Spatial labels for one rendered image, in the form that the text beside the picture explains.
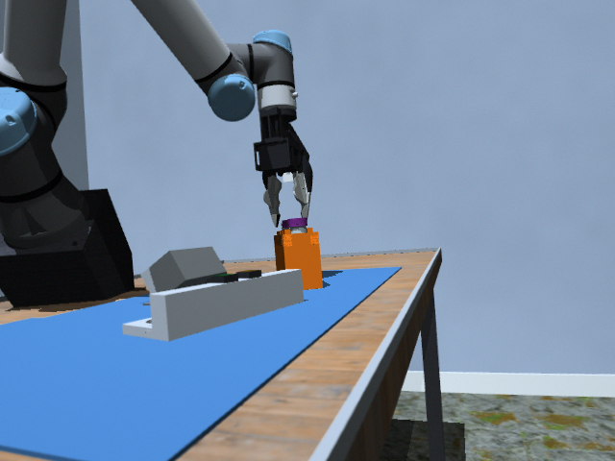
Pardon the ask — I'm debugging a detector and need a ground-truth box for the blue flat mat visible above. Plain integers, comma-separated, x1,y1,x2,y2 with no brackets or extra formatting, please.
0,267,402,461

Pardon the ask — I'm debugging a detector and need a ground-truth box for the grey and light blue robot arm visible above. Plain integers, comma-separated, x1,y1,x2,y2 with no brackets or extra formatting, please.
0,0,298,248

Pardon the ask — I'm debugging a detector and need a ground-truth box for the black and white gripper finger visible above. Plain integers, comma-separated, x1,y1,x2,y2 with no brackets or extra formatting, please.
292,156,313,218
262,171,282,228

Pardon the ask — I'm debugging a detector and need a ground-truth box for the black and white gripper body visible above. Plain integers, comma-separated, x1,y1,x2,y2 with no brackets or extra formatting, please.
254,107,305,177

